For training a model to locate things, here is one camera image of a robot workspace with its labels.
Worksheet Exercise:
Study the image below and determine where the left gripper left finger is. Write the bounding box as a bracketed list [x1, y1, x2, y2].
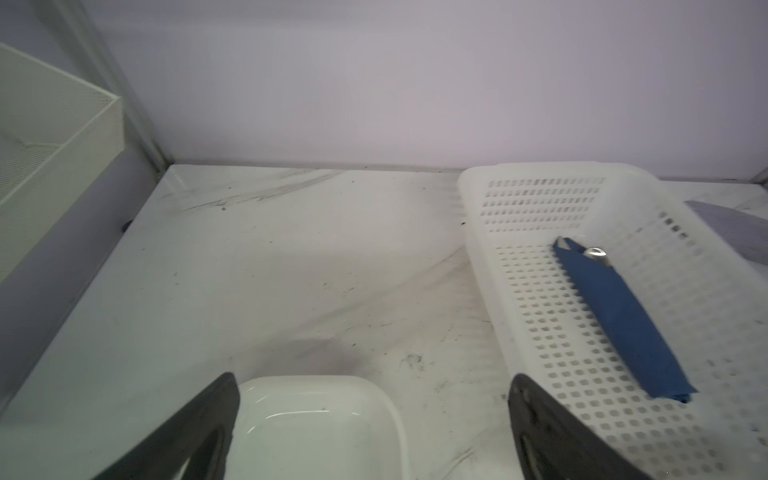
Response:
[97, 372, 240, 479]

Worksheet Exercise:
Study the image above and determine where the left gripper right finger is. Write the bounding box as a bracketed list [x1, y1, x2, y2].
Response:
[507, 373, 648, 480]

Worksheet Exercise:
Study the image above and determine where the white rectangular plastic tray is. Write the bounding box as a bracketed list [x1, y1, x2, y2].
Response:
[173, 374, 411, 480]

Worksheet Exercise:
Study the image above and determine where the blue paper napkin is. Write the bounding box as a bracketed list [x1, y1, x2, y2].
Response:
[552, 237, 697, 403]

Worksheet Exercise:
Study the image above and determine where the silver spoon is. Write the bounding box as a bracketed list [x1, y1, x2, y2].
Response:
[582, 247, 611, 267]

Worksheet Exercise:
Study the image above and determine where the white perforated plastic basket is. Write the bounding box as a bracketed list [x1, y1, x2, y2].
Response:
[458, 162, 767, 479]

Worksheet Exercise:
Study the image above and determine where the silver table knife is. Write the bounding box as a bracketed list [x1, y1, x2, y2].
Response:
[555, 236, 570, 250]

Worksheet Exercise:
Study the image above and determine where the white two-tier mesh shelf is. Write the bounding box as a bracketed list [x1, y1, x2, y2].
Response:
[1, 44, 125, 277]

